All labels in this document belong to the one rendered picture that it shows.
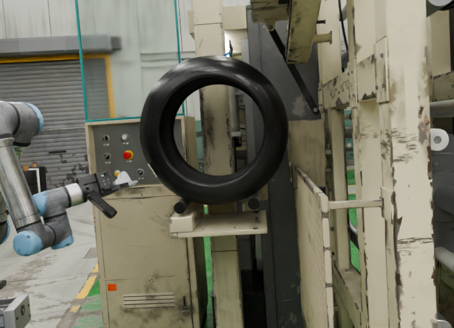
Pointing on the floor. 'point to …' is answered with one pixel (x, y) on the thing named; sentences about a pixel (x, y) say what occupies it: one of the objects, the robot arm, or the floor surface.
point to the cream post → (218, 155)
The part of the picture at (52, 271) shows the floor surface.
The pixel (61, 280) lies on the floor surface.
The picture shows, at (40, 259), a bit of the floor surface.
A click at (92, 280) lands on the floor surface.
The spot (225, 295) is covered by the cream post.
